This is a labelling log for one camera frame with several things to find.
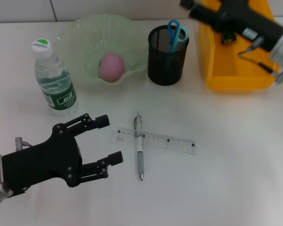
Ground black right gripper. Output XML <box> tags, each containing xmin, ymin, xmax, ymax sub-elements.
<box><xmin>179</xmin><ymin>0</ymin><xmax>283</xmax><ymax>52</ymax></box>

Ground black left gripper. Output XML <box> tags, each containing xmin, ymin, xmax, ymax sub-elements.
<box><xmin>1</xmin><ymin>113</ymin><xmax>124</xmax><ymax>196</ymax></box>

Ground white silver ballpoint pen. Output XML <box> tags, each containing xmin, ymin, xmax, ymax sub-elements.
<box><xmin>133</xmin><ymin>112</ymin><xmax>146</xmax><ymax>181</ymax></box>

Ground green plastic wrapper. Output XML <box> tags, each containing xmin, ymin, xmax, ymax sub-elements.
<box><xmin>221</xmin><ymin>30</ymin><xmax>238</xmax><ymax>45</ymax></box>

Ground blue scissors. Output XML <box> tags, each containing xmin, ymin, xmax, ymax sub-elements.
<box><xmin>167</xmin><ymin>20</ymin><xmax>189</xmax><ymax>54</ymax></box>

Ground clear plastic ruler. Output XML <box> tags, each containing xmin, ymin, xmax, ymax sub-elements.
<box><xmin>109</xmin><ymin>127</ymin><xmax>196</xmax><ymax>155</ymax></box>

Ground clear green-label water bottle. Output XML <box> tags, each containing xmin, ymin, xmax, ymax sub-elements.
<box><xmin>30</xmin><ymin>37</ymin><xmax>79</xmax><ymax>118</ymax></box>

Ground pink peach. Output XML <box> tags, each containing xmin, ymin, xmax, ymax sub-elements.
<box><xmin>98</xmin><ymin>52</ymin><xmax>125</xmax><ymax>82</ymax></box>

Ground black mesh pen holder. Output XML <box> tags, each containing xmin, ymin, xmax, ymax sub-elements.
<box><xmin>147</xmin><ymin>25</ymin><xmax>190</xmax><ymax>87</ymax></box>

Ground green glass fruit plate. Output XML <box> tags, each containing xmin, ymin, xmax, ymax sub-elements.
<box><xmin>54</xmin><ymin>13</ymin><xmax>147</xmax><ymax>89</ymax></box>

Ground yellow plastic bin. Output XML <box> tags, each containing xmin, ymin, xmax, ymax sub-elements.
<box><xmin>197</xmin><ymin>0</ymin><xmax>283</xmax><ymax>91</ymax></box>

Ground right wrist cable with plugs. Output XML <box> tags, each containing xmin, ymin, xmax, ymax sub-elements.
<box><xmin>237</xmin><ymin>36</ymin><xmax>283</xmax><ymax>85</ymax></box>

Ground wrist cable with plugs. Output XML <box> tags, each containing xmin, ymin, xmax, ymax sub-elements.
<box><xmin>237</xmin><ymin>36</ymin><xmax>283</xmax><ymax>85</ymax></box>
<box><xmin>14</xmin><ymin>136</ymin><xmax>34</xmax><ymax>192</ymax></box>

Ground left wrist cable with plugs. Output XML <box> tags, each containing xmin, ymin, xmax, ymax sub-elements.
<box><xmin>14</xmin><ymin>136</ymin><xmax>34</xmax><ymax>192</ymax></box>

